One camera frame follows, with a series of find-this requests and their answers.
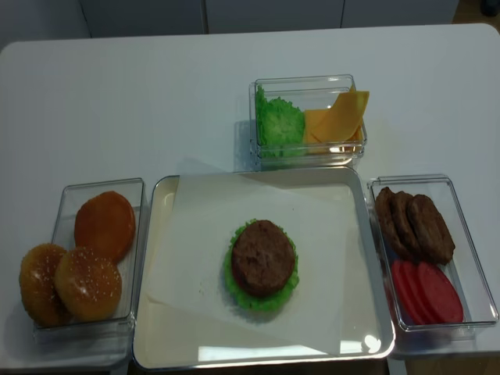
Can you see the sesame bun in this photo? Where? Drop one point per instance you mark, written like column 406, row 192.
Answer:
column 38, row 294
column 89, row 285

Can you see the clear lettuce cheese container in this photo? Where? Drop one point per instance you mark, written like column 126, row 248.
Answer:
column 318, row 92

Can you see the lower yellow cheese slice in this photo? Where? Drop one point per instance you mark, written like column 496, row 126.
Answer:
column 324, row 126

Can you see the yellow cheese slice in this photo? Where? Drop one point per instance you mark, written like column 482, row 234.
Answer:
column 324, row 126
column 351, row 105

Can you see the upper yellow cheese slice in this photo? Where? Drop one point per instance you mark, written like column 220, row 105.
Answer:
column 351, row 105

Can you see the white parchment paper sheet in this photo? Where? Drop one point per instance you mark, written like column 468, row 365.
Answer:
column 330, row 309

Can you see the green lettuce in container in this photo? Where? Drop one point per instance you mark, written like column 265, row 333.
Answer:
column 281, row 127

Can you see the brown patty on tray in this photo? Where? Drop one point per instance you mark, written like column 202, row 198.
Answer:
column 262, row 259

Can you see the white metal tray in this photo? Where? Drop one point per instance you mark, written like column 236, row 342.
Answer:
column 166, row 338

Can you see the left brown patty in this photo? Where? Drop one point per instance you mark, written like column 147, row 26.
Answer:
column 387, row 225

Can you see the flat orange bun bottom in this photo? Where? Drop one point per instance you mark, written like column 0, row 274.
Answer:
column 106, row 225

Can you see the middle brown patty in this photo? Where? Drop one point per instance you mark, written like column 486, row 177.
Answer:
column 402, row 225

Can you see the left red tomato slice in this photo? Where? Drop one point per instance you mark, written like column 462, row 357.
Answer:
column 403, row 291

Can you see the red tomato slice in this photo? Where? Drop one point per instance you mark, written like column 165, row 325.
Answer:
column 403, row 291
column 439, row 294
column 420, row 310

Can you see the right brown patty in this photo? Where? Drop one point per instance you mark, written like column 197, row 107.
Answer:
column 431, row 230

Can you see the clear bun container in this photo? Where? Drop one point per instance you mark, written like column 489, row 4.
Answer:
column 122, row 322

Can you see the middle red tomato slice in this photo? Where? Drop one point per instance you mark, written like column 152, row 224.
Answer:
column 420, row 310

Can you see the clear patty tomato container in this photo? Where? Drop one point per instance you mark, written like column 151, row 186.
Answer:
column 465, row 271

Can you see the right red tomato slice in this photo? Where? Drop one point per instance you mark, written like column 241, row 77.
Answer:
column 439, row 294

